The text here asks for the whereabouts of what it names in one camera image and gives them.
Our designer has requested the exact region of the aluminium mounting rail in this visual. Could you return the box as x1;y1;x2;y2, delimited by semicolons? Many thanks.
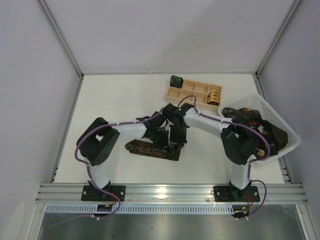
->
35;183;308;205

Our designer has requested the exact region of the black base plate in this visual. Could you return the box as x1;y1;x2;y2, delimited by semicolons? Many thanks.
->
81;184;126;202
213;184;261;203

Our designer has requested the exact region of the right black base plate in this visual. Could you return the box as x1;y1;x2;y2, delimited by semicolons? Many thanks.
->
213;184;261;203

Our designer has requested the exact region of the rolled dark green tie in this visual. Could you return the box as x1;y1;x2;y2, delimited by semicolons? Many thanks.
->
169;75;184;89

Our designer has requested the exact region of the white plastic basket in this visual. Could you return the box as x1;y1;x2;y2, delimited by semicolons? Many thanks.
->
218;93;301;165

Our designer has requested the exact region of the white slotted cable duct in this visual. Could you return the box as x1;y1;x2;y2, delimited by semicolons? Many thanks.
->
45;203;237;215

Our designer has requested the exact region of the rolled gold patterned tie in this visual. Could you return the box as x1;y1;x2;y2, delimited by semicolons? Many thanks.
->
206;90;221;106

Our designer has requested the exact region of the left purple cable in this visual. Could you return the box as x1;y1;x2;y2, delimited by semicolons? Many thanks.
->
47;111;166;227

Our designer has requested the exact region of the pile of dark ties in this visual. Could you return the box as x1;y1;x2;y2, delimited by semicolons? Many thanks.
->
222;107;289;157

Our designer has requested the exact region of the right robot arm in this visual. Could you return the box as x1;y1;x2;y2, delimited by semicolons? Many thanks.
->
161;103;271;194

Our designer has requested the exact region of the dark key-patterned tie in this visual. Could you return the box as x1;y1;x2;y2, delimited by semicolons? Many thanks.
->
124;139;181;162

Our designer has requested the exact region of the wooden compartment box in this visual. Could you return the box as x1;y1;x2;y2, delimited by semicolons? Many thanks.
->
165;80;223;113

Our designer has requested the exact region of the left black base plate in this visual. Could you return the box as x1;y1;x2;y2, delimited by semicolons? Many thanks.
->
81;184;126;202

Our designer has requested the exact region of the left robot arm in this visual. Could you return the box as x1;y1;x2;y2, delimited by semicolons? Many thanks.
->
74;111;168;193

